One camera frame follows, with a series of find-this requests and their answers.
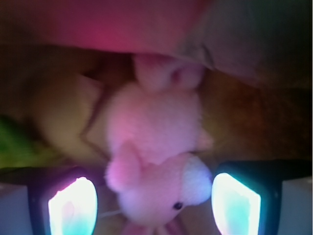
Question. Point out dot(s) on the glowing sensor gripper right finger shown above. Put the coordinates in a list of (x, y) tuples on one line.
[(263, 197)]

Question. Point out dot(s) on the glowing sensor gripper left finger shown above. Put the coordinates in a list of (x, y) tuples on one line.
[(47, 201)]

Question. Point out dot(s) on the pink plush bunny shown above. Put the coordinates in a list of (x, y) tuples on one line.
[(154, 132)]

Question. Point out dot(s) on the green plush turtle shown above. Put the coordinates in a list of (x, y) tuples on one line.
[(17, 148)]

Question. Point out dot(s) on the brown paper bag tray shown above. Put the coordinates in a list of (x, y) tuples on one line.
[(256, 93)]

